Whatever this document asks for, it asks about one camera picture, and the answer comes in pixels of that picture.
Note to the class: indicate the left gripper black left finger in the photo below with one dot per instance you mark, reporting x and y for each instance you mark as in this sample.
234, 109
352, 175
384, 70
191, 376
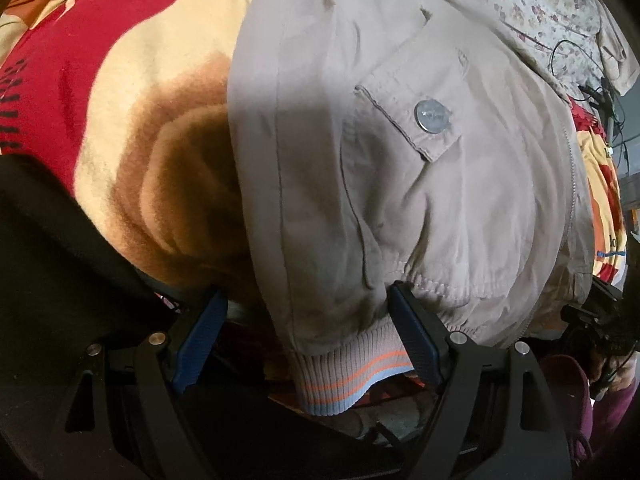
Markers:
119, 421

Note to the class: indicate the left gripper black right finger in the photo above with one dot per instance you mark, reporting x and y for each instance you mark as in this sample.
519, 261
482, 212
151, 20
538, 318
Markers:
494, 416

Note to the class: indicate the beige zip-up jacket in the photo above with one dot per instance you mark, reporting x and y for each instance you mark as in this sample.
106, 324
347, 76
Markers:
379, 141

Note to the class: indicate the maroon right sleeve forearm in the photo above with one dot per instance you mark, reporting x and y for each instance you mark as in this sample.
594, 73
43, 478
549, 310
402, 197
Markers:
589, 424

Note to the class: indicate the orange red yellow blanket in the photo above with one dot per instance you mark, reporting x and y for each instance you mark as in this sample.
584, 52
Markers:
126, 103

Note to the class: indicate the beige cloth at right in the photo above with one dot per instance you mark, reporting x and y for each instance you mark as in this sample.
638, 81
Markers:
621, 66

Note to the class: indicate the white floral quilt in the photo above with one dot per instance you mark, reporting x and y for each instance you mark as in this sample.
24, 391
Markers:
561, 34

